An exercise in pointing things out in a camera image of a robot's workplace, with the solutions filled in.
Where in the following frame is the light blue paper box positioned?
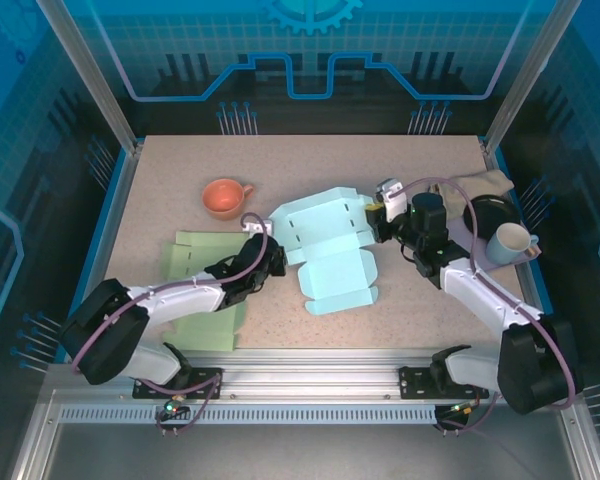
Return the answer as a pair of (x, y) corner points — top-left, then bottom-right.
(269, 186), (379, 316)

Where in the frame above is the light green paper box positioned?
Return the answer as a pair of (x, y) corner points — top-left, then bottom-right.
(162, 229), (259, 353)

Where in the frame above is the lavender mat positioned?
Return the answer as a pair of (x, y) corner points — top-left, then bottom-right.
(447, 214), (544, 275)

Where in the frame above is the black plate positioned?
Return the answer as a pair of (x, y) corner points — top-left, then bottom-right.
(462, 193), (524, 241)

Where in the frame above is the beige cloth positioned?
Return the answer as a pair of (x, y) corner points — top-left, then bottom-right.
(428, 168), (515, 221)

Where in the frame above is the orange ceramic cup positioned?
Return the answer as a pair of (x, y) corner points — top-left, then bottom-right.
(201, 178), (255, 221)

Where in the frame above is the light blue mug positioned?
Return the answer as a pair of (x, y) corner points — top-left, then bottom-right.
(485, 222), (541, 265)

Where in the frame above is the power connector with LED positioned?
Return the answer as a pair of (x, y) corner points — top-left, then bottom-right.
(449, 399), (481, 419)
(162, 394), (189, 416)

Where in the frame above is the grey metal panel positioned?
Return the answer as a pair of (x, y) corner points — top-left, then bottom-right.
(7, 387), (600, 480)

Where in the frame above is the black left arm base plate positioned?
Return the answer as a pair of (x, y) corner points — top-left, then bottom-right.
(132, 367), (225, 401)

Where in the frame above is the aluminium mounting rail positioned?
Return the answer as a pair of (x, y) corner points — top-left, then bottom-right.
(44, 347), (581, 401)

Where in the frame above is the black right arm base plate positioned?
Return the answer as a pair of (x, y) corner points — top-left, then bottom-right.
(398, 366), (489, 401)

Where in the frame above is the slotted cable duct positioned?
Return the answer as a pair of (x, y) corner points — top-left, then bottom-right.
(58, 404), (451, 426)

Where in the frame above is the aluminium frame post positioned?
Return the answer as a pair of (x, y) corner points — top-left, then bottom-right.
(482, 0), (584, 156)
(35, 0), (144, 154)

